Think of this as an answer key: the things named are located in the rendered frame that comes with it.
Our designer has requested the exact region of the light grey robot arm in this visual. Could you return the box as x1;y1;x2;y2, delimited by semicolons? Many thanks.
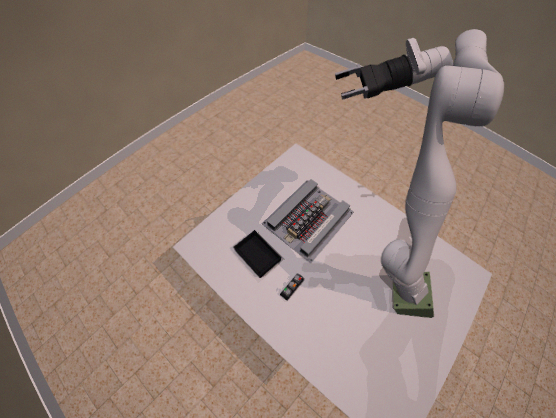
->
381;29;504;305

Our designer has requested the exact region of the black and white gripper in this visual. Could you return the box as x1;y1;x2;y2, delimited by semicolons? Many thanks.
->
335;38;432;100

